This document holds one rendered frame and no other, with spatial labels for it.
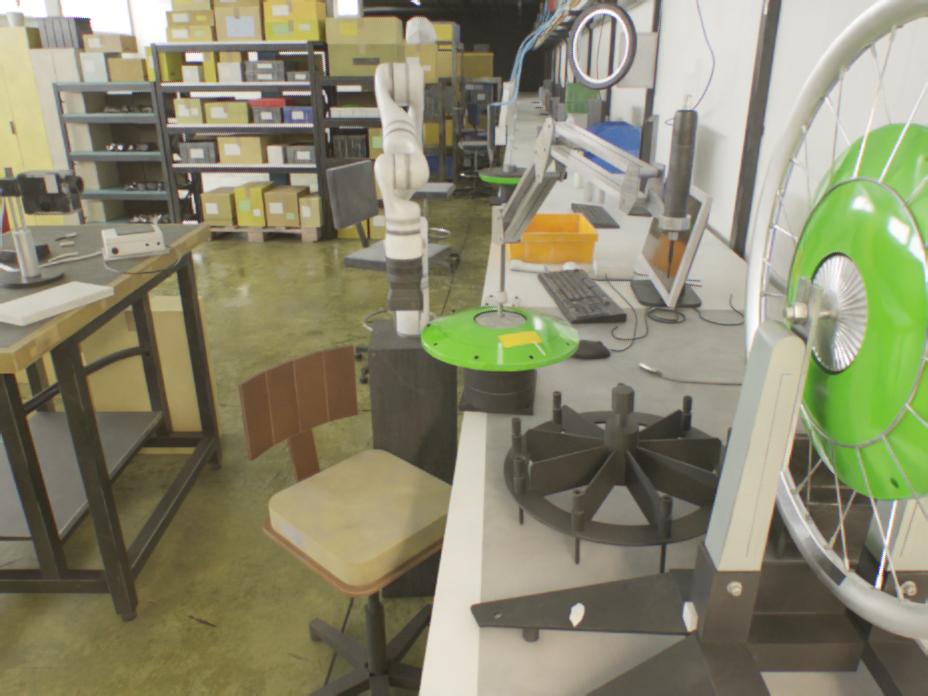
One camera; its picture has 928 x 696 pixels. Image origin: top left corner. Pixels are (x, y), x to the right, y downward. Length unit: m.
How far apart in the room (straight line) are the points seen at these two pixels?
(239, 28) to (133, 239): 4.66
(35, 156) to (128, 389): 5.19
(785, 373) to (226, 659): 1.86
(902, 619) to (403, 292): 1.07
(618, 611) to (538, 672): 0.12
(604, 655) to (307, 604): 1.56
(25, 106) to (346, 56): 3.22
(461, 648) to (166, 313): 2.31
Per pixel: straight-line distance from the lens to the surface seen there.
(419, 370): 1.88
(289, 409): 1.74
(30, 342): 1.85
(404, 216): 1.38
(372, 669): 1.98
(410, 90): 1.62
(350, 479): 1.73
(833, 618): 0.89
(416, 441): 1.98
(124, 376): 3.17
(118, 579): 2.35
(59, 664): 2.40
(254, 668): 2.19
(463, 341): 1.28
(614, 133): 4.65
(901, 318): 0.59
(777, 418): 0.67
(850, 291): 0.64
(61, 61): 7.84
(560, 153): 1.55
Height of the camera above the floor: 1.55
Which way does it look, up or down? 22 degrees down
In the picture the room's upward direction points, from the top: straight up
